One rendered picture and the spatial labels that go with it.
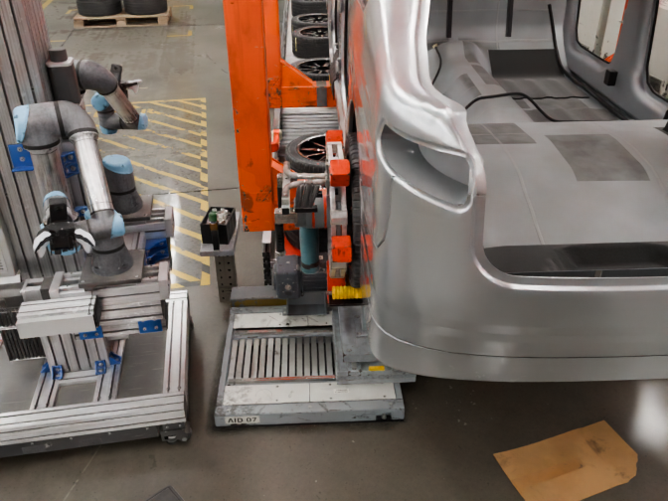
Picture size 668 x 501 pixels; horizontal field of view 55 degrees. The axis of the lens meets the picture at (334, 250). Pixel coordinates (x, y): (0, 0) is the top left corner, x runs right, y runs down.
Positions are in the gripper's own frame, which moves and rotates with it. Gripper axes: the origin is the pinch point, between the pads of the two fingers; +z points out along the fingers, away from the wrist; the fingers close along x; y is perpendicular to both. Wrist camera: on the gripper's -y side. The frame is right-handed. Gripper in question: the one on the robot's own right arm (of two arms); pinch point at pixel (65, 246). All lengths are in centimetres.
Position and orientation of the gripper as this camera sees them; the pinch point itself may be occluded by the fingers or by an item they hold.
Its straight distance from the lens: 188.6
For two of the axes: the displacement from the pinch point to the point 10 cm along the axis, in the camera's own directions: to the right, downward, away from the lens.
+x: -9.0, 1.0, -4.2
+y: -1.2, 8.8, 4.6
